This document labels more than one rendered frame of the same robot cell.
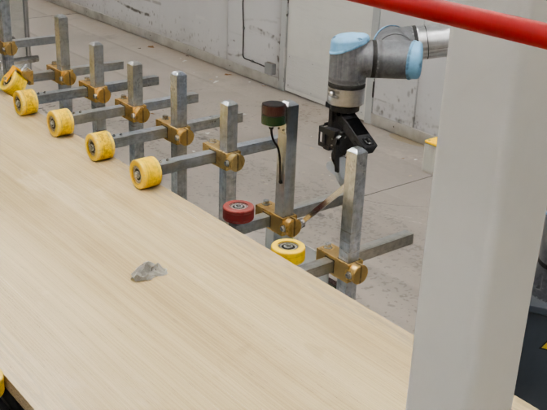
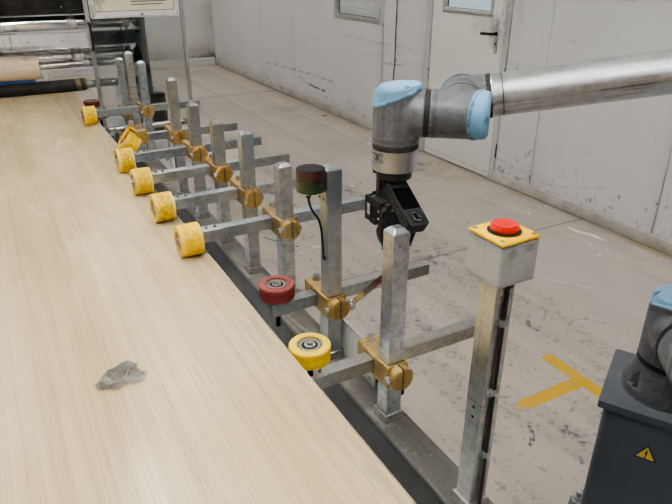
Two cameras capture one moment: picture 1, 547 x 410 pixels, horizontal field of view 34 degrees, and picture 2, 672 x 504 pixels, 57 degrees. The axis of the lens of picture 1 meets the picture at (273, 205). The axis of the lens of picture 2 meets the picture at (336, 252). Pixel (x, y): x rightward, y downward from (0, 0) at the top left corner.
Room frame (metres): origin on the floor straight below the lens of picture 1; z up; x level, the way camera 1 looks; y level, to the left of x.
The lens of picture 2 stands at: (0.90, -0.27, 1.56)
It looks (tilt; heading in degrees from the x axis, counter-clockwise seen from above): 26 degrees down; 11
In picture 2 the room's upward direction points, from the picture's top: straight up
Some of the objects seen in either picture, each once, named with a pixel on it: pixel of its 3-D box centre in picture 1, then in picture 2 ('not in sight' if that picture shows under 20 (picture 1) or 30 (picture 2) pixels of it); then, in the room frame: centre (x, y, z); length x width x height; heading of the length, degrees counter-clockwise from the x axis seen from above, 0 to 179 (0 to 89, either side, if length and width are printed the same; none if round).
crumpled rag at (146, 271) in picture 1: (146, 268); (119, 371); (1.69, 0.27, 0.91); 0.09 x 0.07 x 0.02; 136
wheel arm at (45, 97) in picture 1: (94, 89); (195, 148); (2.92, 0.63, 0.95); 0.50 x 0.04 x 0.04; 129
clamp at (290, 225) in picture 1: (277, 220); (325, 298); (2.13, -0.01, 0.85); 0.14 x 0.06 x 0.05; 39
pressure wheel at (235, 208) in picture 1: (238, 224); (277, 303); (2.07, 0.09, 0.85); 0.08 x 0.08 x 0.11
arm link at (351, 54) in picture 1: (349, 60); (397, 115); (2.07, -0.17, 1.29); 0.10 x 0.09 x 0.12; 91
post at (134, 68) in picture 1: (136, 134); (222, 193); (2.69, 0.45, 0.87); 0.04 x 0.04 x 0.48; 39
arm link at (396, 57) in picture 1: (396, 58); (457, 113); (2.08, -0.28, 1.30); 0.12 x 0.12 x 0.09; 1
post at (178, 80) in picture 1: (178, 149); (250, 211); (2.50, 0.29, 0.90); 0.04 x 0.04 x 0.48; 39
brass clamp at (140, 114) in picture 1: (132, 110); (217, 169); (2.71, 0.46, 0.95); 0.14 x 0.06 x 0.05; 39
